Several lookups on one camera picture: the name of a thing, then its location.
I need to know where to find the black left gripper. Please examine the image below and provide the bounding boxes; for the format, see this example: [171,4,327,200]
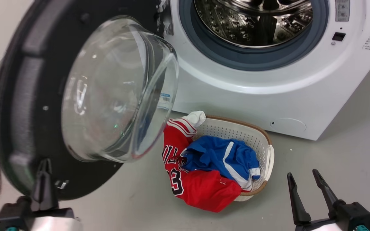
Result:
[0,158,83,231]

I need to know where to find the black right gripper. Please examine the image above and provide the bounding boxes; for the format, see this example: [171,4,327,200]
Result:
[287,169,370,231]

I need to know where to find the black round washing machine door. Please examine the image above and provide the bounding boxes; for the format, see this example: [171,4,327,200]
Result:
[0,0,180,201]

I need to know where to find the white front-load washing machine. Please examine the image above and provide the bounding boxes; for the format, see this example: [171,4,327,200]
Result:
[155,0,370,141]

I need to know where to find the steel washing machine drum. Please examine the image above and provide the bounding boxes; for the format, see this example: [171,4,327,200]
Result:
[194,0,313,49]

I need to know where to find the round filter cover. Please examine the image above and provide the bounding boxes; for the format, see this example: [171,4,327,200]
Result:
[270,117,307,133]

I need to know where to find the white perforated laundry basket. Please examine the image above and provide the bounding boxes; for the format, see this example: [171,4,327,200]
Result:
[192,115,275,202]

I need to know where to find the red basketball jersey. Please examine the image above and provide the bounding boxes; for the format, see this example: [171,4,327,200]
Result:
[162,110,250,213]

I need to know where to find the blue white-striped shorts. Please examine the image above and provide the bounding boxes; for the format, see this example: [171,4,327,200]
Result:
[181,135,261,191]

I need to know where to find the blue white label sticker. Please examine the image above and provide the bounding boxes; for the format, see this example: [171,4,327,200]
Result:
[158,93,171,110]

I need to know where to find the grey rating label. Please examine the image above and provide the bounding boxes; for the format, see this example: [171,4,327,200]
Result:
[335,0,350,22]

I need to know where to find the door hinge bracket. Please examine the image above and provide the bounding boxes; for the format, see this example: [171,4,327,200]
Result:
[154,0,174,36]

